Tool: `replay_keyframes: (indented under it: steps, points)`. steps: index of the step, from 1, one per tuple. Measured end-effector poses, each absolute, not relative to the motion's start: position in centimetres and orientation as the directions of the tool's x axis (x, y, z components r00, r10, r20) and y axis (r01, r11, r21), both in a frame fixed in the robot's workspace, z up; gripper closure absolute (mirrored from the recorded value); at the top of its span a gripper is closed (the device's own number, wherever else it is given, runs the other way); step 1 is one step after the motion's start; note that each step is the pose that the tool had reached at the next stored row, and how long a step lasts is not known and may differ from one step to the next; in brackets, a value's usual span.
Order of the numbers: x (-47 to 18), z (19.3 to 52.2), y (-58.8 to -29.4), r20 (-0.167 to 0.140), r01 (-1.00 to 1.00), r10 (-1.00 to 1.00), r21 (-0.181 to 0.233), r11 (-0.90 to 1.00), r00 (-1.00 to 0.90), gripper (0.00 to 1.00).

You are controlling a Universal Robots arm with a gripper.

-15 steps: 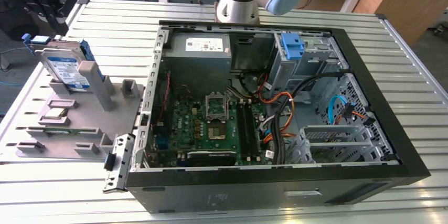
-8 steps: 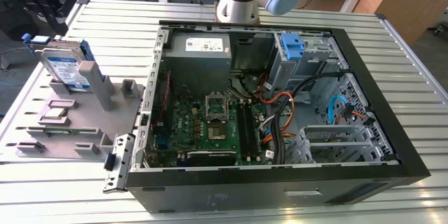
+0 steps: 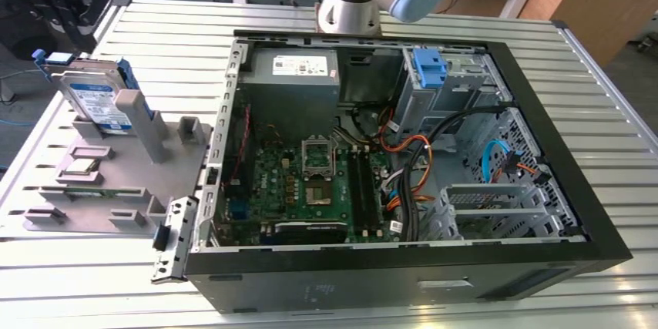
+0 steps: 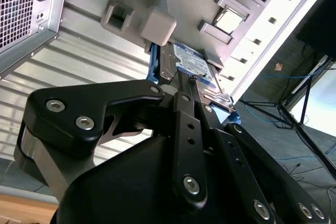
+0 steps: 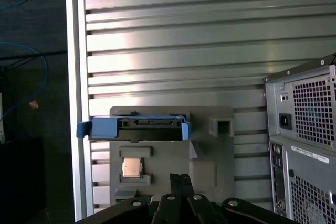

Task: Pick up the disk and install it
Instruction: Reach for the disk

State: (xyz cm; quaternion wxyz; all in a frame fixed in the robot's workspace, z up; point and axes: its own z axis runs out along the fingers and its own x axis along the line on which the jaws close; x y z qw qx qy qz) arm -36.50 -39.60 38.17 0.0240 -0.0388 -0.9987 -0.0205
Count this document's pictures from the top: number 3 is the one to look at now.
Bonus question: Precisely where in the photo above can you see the hard disk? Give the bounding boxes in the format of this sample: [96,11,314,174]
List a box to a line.
[31,49,159,139]

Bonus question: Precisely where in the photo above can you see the blue data wire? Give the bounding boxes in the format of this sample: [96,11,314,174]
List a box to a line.
[485,138,515,183]

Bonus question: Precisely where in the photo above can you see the orange power wire black plug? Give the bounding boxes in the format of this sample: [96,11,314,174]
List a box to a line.
[502,153,554,188]

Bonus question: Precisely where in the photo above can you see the black mesh waste bin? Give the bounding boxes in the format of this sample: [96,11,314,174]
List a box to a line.
[0,16,57,61]

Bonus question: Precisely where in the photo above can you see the silver CPU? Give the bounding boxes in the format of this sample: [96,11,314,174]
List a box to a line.
[64,157,100,176]

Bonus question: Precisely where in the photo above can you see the grey parts rack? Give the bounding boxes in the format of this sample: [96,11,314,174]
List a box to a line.
[23,88,215,234]

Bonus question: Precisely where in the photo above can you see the grey power supply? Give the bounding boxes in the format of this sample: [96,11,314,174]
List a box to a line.
[239,46,343,141]

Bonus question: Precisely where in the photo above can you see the green RAM stick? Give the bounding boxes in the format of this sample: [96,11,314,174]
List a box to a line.
[64,186,124,197]

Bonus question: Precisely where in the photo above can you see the green motherboard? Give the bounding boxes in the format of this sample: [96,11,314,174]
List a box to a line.
[212,134,396,247]

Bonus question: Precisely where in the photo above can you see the blue expansion slot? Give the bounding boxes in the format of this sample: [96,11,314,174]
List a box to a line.
[230,197,250,222]

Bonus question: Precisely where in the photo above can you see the metal socket cover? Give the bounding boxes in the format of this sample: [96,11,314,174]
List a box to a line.
[299,134,339,182]

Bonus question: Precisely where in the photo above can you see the CPU socket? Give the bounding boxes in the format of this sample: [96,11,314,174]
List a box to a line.
[304,183,334,207]

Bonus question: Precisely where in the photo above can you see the blue plastic drive latch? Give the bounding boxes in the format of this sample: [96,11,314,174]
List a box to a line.
[412,47,447,90]

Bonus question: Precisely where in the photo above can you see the black RAM slot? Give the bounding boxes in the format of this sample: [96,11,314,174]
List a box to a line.
[362,144,386,238]
[348,144,370,238]

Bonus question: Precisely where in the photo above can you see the black graphics card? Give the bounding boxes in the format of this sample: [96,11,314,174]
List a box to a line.
[259,220,350,246]

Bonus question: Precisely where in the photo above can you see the silver optical drive cage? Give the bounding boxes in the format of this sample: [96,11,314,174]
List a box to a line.
[394,46,513,141]

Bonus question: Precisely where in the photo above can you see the black PC case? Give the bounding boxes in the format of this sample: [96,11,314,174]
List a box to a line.
[182,28,634,314]

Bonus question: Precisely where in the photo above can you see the white metal post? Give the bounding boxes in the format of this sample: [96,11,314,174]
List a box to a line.
[0,72,16,103]

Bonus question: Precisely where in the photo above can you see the blue floor cable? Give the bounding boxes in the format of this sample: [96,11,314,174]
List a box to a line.
[0,69,43,128]

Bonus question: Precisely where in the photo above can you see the thin red wire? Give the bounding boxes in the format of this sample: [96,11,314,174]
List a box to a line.
[228,104,252,187]

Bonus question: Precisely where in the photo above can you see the silver expansion slot bracket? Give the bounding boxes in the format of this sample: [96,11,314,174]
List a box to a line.
[150,194,200,284]

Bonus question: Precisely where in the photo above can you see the orange yellow power wires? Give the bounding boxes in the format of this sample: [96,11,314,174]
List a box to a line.
[378,134,436,206]

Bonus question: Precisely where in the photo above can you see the black cable bundle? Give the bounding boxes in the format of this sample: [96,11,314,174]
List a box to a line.
[400,105,517,242]

